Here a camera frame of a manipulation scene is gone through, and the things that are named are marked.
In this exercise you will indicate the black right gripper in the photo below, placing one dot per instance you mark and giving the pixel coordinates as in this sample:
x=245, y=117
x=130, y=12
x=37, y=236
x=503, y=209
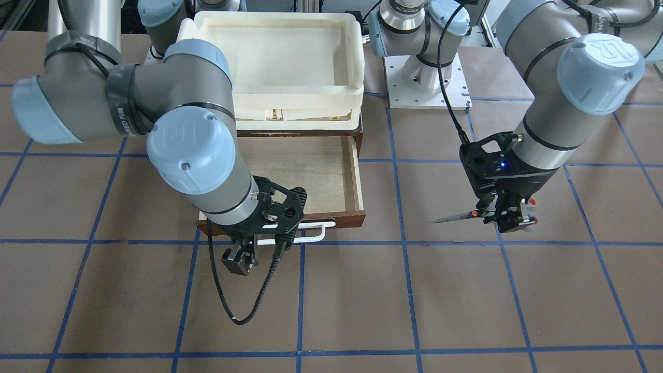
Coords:
x=240, y=232

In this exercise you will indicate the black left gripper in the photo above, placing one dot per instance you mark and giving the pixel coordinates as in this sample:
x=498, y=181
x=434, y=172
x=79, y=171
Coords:
x=524, y=182

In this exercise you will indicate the orange grey scissors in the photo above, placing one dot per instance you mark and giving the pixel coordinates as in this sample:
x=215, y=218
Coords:
x=477, y=213

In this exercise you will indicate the wooden drawer with white handle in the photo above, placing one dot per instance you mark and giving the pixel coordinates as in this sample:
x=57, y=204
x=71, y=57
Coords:
x=325, y=166

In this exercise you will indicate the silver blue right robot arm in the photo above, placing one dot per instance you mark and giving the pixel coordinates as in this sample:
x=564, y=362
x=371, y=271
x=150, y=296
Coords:
x=183, y=105

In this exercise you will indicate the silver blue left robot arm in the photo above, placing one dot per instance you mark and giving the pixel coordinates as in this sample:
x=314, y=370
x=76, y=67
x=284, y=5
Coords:
x=580, y=62

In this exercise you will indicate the brown wooden drawer cabinet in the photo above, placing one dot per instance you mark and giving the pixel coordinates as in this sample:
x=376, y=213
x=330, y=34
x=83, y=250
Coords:
x=356, y=133

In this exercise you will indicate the white plastic storage box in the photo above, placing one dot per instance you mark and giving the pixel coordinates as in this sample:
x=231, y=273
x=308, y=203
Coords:
x=290, y=71

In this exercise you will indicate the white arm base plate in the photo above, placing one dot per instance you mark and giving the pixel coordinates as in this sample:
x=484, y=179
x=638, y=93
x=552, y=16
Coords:
x=413, y=85

